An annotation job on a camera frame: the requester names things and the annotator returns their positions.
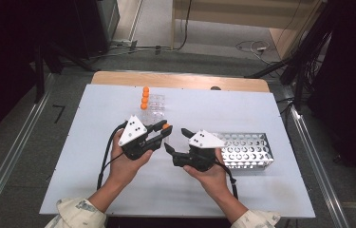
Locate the black curtain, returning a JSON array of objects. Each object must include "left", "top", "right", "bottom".
[
  {"left": 0, "top": 0, "right": 79, "bottom": 146},
  {"left": 308, "top": 0, "right": 356, "bottom": 184}
]

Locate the person's right sleeve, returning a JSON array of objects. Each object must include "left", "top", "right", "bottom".
[{"left": 231, "top": 209, "right": 282, "bottom": 228}]

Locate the clear acrylic tube rack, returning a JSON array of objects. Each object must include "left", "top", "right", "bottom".
[{"left": 140, "top": 93, "right": 167, "bottom": 126}]

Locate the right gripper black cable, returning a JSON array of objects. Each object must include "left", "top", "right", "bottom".
[{"left": 215, "top": 161, "right": 240, "bottom": 200}]

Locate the perforated metal tube rack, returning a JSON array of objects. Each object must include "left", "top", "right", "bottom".
[{"left": 212, "top": 132, "right": 275, "bottom": 170}]

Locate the person's right hand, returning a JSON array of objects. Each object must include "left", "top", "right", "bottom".
[{"left": 183, "top": 147, "right": 234, "bottom": 202}]

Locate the wooden table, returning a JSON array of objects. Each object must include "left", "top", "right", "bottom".
[{"left": 90, "top": 70, "right": 271, "bottom": 93}]

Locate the white floor cable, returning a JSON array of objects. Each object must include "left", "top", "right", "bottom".
[{"left": 235, "top": 39, "right": 281, "bottom": 66}]

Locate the person's left hand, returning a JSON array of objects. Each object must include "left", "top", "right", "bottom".
[{"left": 107, "top": 127, "right": 154, "bottom": 191}]

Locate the dark cabinet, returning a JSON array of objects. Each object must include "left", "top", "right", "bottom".
[{"left": 70, "top": 0, "right": 121, "bottom": 60}]

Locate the person's left sleeve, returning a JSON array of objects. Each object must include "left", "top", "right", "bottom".
[{"left": 45, "top": 198, "right": 107, "bottom": 228}]

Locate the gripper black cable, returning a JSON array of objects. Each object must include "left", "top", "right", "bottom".
[
  {"left": 96, "top": 122, "right": 129, "bottom": 191},
  {"left": 215, "top": 161, "right": 240, "bottom": 200}
]

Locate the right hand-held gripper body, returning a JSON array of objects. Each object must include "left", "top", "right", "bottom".
[{"left": 172, "top": 128, "right": 226, "bottom": 173}]

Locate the light wooden cabinet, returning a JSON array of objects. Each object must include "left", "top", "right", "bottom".
[{"left": 171, "top": 0, "right": 327, "bottom": 60}]

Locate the person's sleeve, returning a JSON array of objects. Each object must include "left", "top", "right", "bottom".
[
  {"left": 45, "top": 198, "right": 107, "bottom": 228},
  {"left": 231, "top": 209, "right": 282, "bottom": 228}
]

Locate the metal floor rail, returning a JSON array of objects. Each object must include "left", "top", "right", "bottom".
[
  {"left": 0, "top": 73, "right": 56, "bottom": 222},
  {"left": 284, "top": 91, "right": 350, "bottom": 228}
]

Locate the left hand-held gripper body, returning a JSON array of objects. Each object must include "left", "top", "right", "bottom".
[{"left": 118, "top": 115, "right": 162, "bottom": 161}]

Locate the black stand with cables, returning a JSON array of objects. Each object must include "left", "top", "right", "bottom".
[{"left": 245, "top": 0, "right": 335, "bottom": 110}]

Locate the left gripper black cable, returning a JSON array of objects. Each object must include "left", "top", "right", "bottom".
[{"left": 96, "top": 122, "right": 129, "bottom": 191}]

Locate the black floor cable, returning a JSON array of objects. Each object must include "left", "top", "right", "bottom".
[{"left": 103, "top": 0, "right": 194, "bottom": 56}]

